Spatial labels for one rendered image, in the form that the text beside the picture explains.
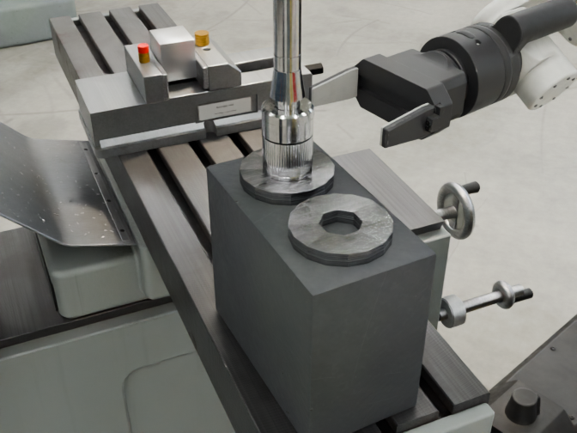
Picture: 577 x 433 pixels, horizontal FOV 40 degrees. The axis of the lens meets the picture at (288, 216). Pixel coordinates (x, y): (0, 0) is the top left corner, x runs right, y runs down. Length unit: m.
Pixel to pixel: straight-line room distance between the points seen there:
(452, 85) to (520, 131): 2.52
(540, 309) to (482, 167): 0.78
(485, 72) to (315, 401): 0.37
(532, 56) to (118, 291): 0.66
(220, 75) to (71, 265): 0.35
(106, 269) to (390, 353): 0.56
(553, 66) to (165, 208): 0.51
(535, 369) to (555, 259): 1.28
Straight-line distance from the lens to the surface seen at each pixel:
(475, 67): 0.83
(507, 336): 2.30
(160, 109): 1.19
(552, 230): 2.75
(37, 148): 1.35
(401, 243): 0.68
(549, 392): 1.34
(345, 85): 0.83
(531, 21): 0.87
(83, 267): 1.16
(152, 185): 1.11
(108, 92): 1.22
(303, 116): 0.70
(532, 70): 0.91
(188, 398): 1.38
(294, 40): 0.68
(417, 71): 0.81
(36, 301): 1.26
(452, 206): 1.60
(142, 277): 1.17
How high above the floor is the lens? 1.53
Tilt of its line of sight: 35 degrees down
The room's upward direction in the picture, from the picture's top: straight up
